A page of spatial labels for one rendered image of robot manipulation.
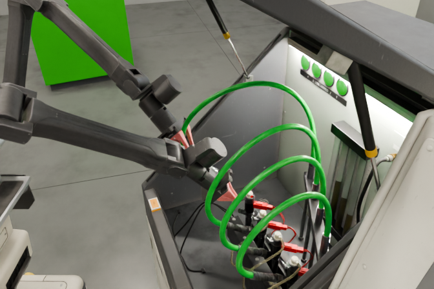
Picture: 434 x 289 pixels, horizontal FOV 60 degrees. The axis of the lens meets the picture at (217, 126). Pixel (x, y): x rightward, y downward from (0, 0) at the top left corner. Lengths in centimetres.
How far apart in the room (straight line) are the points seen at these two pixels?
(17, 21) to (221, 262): 97
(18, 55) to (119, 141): 56
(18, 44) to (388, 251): 111
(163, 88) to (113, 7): 317
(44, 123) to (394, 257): 67
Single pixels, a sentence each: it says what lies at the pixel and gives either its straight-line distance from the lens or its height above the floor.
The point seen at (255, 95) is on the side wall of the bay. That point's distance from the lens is 130.
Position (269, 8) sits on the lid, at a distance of 40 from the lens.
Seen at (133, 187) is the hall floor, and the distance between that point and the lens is 283.
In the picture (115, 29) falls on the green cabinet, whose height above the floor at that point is 57.
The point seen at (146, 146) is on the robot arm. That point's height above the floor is 135.
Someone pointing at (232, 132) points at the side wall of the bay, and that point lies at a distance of 133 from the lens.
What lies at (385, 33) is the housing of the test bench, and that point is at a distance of 114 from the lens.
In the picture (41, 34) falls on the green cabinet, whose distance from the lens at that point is 419.
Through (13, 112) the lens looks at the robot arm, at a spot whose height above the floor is 151.
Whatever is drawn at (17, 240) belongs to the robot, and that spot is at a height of 80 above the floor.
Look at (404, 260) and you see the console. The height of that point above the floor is 134.
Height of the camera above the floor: 185
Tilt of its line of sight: 33 degrees down
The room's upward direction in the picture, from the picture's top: 1 degrees counter-clockwise
